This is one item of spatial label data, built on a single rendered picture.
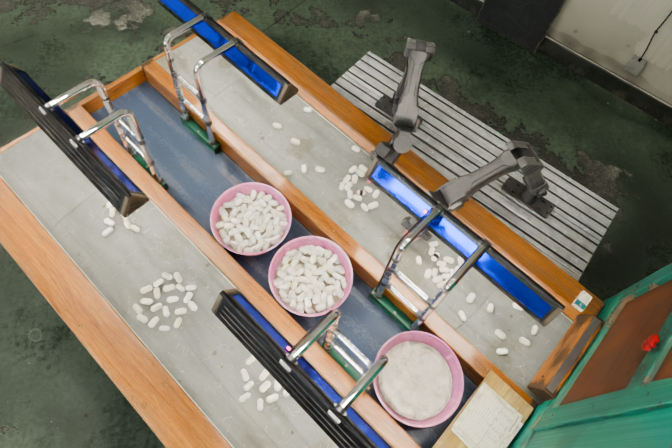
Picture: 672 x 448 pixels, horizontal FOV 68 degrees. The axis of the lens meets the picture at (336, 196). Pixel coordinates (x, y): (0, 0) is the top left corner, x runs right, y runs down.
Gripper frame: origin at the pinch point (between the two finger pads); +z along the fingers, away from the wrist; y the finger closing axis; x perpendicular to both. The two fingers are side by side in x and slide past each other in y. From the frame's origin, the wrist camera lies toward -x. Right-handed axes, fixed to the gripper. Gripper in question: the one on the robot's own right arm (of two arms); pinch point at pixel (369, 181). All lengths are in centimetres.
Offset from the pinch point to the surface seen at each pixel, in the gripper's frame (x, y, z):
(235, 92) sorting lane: 3, -65, 7
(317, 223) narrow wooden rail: -10.3, -2.7, 20.2
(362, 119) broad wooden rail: 17.6, -21.4, -13.1
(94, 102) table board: -21, -99, 40
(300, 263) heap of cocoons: -15.5, 2.3, 32.6
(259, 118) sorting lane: 2, -50, 9
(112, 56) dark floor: 61, -187, 53
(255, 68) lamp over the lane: -27, -44, -10
